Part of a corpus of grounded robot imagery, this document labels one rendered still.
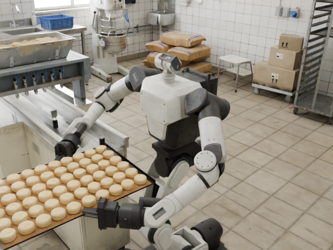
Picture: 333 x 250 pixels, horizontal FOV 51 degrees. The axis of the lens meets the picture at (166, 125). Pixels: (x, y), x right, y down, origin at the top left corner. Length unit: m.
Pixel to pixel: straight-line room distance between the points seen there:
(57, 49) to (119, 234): 1.29
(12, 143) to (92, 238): 0.82
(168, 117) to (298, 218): 1.80
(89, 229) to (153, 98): 1.00
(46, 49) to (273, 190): 2.17
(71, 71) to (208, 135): 1.54
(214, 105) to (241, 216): 1.65
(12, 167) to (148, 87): 1.34
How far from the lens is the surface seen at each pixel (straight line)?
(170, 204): 1.21
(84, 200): 1.33
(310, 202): 3.23
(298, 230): 2.91
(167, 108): 1.46
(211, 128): 1.31
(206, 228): 2.22
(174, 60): 1.46
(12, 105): 2.64
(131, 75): 1.72
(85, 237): 2.22
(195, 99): 1.39
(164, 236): 1.83
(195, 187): 1.23
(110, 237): 2.35
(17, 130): 2.49
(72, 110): 2.47
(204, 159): 1.23
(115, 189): 1.37
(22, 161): 2.60
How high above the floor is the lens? 1.82
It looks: 25 degrees down
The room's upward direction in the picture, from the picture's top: 1 degrees clockwise
